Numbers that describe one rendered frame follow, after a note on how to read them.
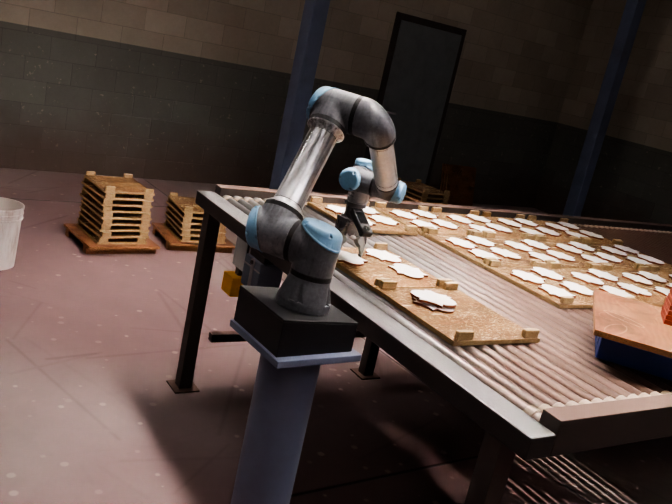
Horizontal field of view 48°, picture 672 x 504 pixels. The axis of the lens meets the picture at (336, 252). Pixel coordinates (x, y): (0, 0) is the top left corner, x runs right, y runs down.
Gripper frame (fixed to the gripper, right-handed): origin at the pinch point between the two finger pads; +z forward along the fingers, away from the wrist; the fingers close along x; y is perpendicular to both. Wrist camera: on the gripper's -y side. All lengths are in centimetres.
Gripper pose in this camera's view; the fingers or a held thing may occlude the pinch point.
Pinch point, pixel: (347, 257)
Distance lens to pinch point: 269.9
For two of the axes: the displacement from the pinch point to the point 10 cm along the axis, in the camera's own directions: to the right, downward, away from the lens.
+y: -5.0, -3.3, 8.0
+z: -2.1, 9.4, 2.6
